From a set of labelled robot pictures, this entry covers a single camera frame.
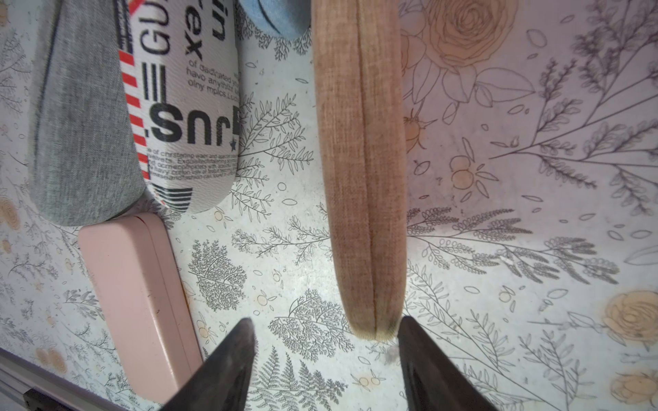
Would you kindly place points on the aluminium rail frame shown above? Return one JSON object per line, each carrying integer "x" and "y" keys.
{"x": 23, "y": 375}

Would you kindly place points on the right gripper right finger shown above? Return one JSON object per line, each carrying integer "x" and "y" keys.
{"x": 431, "y": 381}

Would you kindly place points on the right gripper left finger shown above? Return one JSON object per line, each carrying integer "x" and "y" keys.
{"x": 222, "y": 382}

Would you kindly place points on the pink case black glasses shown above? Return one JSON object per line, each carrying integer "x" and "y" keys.
{"x": 136, "y": 281}

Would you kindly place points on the light blue case white glasses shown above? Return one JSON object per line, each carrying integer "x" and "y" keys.
{"x": 286, "y": 19}

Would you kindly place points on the olive glasses case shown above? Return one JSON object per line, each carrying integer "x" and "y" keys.
{"x": 358, "y": 92}

